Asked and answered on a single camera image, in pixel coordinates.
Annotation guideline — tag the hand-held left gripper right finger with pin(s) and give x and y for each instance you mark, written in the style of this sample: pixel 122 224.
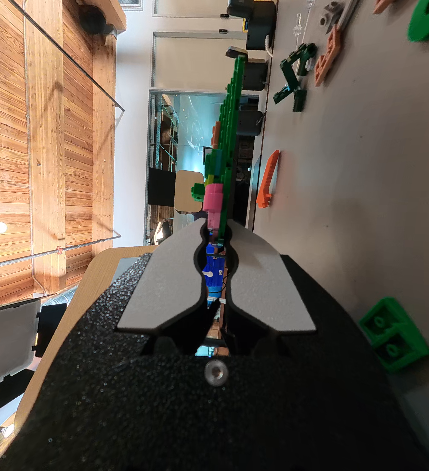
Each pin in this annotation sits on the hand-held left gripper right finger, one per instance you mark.
pixel 266 290

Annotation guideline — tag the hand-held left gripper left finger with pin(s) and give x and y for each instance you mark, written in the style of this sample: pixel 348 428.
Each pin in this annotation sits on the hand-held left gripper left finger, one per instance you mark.
pixel 166 290

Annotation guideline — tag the round green lego build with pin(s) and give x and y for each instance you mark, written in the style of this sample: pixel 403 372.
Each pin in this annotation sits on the round green lego build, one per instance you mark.
pixel 227 147

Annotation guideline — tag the green curved lego brick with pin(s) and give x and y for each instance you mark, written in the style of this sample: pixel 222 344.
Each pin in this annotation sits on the green curved lego brick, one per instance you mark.
pixel 394 335

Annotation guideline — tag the dark green lego piece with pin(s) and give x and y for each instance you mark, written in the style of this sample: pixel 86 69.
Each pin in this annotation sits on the dark green lego piece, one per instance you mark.
pixel 299 100

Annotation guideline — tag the dark green lego assembly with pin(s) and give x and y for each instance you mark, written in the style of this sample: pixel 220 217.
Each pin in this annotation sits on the dark green lego assembly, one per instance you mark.
pixel 291 73

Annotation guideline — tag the small tan lego plate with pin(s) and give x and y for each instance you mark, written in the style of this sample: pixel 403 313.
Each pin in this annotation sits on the small tan lego plate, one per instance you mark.
pixel 326 60

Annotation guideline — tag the grey lego connector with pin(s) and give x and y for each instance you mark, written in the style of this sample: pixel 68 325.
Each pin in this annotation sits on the grey lego connector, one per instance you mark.
pixel 328 14

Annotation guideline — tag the grey lego axle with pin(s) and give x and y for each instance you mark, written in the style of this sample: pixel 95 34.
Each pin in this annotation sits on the grey lego axle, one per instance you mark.
pixel 347 14

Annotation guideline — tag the green round lego tile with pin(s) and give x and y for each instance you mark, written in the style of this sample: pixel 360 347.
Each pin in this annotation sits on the green round lego tile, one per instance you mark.
pixel 418 29

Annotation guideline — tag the large tan lego plate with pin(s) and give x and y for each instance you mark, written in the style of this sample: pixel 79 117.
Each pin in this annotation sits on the large tan lego plate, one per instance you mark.
pixel 381 5

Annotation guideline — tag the pale blue instruction page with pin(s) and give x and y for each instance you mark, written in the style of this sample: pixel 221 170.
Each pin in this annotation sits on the pale blue instruction page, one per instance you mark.
pixel 126 266

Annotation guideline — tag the stack of blue bins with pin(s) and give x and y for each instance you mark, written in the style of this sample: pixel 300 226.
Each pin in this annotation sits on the stack of blue bins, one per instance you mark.
pixel 214 272

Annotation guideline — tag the black desk mat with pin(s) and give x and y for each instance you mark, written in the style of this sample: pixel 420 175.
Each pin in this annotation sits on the black desk mat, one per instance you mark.
pixel 255 191

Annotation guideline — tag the black panel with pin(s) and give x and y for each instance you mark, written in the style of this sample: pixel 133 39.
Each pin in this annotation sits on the black panel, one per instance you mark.
pixel 161 187

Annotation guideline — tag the orange brick separator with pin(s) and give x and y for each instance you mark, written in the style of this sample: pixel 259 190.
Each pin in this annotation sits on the orange brick separator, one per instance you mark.
pixel 267 180

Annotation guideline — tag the grey ceiling pipe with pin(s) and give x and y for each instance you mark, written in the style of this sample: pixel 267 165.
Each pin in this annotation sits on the grey ceiling pipe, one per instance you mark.
pixel 34 255

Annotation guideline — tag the black battery charger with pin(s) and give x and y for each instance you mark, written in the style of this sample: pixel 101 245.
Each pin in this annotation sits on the black battery charger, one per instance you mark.
pixel 255 75
pixel 260 27
pixel 249 123

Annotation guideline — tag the grey panel light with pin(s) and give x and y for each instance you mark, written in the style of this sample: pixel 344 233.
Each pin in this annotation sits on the grey panel light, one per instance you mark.
pixel 4 342

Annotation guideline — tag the round ceiling lamp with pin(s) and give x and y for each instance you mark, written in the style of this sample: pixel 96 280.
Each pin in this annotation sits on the round ceiling lamp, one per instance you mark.
pixel 0 227
pixel 7 430

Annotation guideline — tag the white door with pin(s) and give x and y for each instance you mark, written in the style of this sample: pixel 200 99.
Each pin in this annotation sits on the white door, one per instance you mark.
pixel 188 7
pixel 188 60

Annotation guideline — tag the black ceiling rod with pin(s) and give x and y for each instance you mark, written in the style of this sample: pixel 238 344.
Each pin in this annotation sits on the black ceiling rod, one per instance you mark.
pixel 71 59

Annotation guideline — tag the black ceiling speaker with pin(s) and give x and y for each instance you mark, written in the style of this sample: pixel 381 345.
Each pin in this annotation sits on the black ceiling speaker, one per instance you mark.
pixel 94 20

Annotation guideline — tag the silver air duct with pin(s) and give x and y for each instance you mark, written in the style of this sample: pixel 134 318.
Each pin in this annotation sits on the silver air duct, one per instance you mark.
pixel 60 294

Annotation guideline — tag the wall air vent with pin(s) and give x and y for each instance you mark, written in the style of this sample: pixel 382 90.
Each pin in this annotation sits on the wall air vent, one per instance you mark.
pixel 130 3

